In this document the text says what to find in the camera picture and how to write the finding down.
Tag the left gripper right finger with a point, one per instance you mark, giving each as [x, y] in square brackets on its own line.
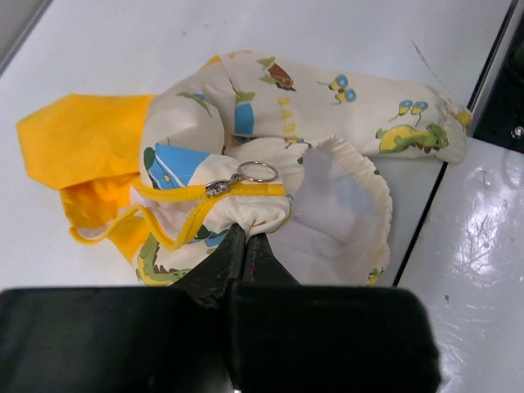
[288, 337]

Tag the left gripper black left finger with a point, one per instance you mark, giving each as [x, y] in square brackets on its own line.
[122, 339]

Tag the yellow and cream baby jacket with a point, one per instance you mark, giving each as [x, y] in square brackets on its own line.
[270, 145]

